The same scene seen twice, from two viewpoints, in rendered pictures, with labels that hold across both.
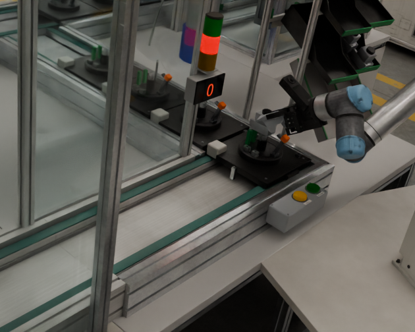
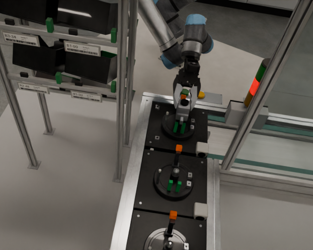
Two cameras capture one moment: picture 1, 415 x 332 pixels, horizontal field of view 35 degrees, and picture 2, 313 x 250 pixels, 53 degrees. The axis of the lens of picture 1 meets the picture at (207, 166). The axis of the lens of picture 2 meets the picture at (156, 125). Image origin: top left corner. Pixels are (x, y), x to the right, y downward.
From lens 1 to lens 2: 2.41 m
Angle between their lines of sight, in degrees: 87
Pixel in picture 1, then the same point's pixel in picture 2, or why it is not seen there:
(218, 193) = (226, 139)
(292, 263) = (224, 100)
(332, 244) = not seen: hidden behind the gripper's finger
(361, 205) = (138, 90)
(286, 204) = (213, 98)
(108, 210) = not seen: outside the picture
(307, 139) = (74, 139)
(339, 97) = (202, 31)
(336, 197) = not seen: hidden behind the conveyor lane
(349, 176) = (109, 103)
